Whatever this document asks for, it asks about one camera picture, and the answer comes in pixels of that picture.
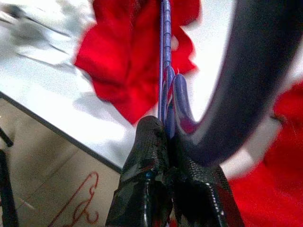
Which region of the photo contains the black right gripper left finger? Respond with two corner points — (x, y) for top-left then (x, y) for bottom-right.
(106, 115), (171, 227)

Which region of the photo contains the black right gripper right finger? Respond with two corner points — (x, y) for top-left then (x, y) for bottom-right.
(168, 133), (245, 227)

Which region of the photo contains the red shirt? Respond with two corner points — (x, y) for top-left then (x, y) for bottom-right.
(74, 0), (202, 125)

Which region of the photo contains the purple plastic hanger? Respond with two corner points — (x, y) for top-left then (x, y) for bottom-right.
(157, 0), (303, 167)

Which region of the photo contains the large red jacket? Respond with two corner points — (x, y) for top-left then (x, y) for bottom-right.
(227, 80), (303, 227)

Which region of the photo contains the white table with black legs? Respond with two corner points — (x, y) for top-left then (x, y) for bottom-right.
(0, 0), (303, 175)

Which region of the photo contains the crumpled white garment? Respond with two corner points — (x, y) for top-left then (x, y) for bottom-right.
(0, 0), (95, 71)

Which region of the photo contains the red wire hanger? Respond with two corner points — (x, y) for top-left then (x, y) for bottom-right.
(51, 171), (100, 227)

